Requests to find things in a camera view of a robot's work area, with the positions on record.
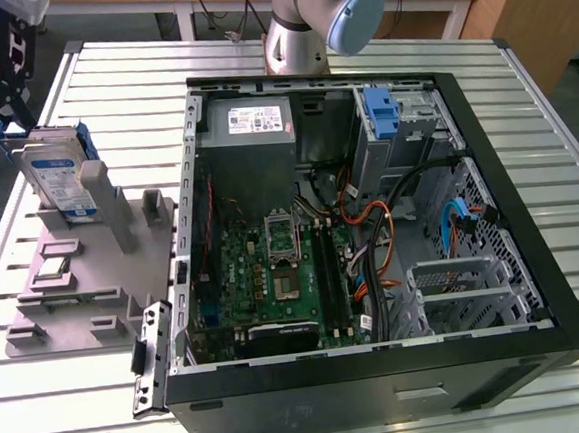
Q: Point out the black PC case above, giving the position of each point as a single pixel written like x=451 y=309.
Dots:
x=334 y=398

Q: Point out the brown wooden cabinet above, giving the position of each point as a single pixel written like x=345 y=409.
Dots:
x=544 y=6

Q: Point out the blue plastic drive latch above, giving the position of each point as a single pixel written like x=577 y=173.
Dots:
x=381 y=114

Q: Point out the CPU socket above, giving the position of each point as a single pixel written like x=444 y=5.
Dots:
x=287 y=286

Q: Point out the grey power supply unit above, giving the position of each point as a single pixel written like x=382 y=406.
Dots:
x=251 y=174

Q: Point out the green RAM stick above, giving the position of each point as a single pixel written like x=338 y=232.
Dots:
x=63 y=303

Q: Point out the silver CPU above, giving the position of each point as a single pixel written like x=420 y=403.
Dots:
x=53 y=266

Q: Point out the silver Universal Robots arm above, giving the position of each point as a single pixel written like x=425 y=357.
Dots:
x=301 y=40

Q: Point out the green motherboard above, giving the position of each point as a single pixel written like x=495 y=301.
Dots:
x=244 y=275

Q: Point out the hard disk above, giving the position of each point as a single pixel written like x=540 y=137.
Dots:
x=56 y=179

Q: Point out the grey metal drive cage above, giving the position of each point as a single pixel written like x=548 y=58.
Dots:
x=413 y=136

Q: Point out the grey parts rack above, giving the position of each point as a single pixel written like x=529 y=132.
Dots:
x=123 y=274

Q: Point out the metal disk bay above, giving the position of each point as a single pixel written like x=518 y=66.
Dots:
x=454 y=265

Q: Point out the black graphics card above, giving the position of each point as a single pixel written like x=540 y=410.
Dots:
x=279 y=337

